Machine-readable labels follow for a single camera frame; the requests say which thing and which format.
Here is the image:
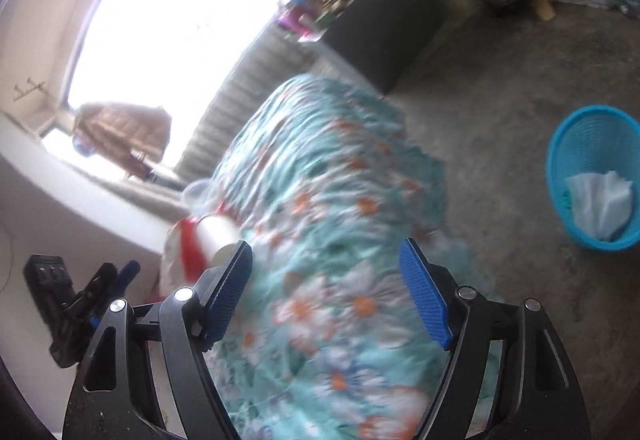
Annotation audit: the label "metal window railing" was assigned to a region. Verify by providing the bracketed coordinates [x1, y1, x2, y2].
[172, 27, 321, 185]

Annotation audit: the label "white tissue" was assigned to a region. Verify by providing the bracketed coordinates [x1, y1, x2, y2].
[565, 170, 633, 241]

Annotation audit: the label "blue plastic basket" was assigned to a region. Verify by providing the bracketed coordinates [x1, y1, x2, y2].
[546, 106, 640, 251]

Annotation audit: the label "clear bottle with blue label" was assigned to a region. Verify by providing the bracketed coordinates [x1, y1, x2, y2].
[181, 179, 217, 217]

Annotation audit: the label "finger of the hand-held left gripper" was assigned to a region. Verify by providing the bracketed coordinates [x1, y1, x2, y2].
[112, 260, 142, 301]
[75, 261, 120, 315]

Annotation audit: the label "wall hooks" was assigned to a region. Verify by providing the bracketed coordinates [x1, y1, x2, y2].
[12, 78, 47, 103]

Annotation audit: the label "white paper cup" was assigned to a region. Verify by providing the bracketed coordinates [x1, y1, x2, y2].
[197, 214, 242, 268]

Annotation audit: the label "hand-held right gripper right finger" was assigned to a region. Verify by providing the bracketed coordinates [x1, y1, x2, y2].
[398, 237, 586, 440]

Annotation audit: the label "dark grey cabinet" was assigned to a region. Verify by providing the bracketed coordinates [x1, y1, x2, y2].
[320, 0, 436, 95]

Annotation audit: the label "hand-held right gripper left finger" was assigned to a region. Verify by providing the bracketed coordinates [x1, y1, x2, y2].
[60, 240, 253, 440]

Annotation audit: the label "red and white plastic bag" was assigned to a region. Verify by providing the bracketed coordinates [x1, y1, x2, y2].
[157, 202, 226, 301]

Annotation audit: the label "floral teal blanket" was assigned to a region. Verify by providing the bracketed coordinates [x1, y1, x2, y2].
[200, 74, 501, 440]

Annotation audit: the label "tan puffer jacket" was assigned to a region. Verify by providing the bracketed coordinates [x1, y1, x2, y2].
[72, 102, 172, 181]

